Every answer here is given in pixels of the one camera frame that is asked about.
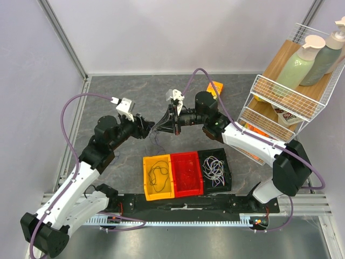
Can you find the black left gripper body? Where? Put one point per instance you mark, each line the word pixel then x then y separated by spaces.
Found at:
pixel 128 128

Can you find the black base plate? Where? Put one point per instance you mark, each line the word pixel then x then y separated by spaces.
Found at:
pixel 134 203

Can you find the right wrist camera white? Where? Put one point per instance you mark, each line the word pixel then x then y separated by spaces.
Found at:
pixel 176 97

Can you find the dark green pump bottle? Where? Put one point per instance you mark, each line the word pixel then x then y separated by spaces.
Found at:
pixel 321 65

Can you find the yellow plastic bin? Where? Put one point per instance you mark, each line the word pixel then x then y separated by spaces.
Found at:
pixel 158 178

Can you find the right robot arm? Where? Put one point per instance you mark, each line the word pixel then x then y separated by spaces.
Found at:
pixel 288 161

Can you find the light green pump bottle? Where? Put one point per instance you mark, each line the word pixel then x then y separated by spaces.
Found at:
pixel 298 66

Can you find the grey cable duct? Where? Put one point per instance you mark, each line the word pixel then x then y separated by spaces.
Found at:
pixel 108 221

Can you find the brown snack packet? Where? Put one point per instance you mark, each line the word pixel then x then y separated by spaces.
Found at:
pixel 285 118

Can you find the black plastic bin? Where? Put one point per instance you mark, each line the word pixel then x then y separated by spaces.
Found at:
pixel 215 170

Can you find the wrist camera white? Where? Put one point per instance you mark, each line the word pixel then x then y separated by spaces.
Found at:
pixel 176 97
pixel 124 107

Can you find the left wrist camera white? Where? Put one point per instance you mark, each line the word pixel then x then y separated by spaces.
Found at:
pixel 124 107

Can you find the white wire shelf rack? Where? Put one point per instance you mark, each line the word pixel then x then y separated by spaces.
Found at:
pixel 304 102

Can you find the orange snack packets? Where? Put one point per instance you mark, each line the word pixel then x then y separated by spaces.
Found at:
pixel 258 131

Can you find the aluminium corner post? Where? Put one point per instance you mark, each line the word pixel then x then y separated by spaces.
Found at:
pixel 54 21

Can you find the red plastic bin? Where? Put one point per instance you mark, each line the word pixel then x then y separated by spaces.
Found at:
pixel 187 176

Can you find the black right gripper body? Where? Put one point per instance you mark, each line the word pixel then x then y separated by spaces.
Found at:
pixel 175 119

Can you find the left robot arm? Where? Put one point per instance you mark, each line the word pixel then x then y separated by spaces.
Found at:
pixel 51 226

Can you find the orange green carton box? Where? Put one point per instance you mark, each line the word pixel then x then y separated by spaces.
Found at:
pixel 215 88

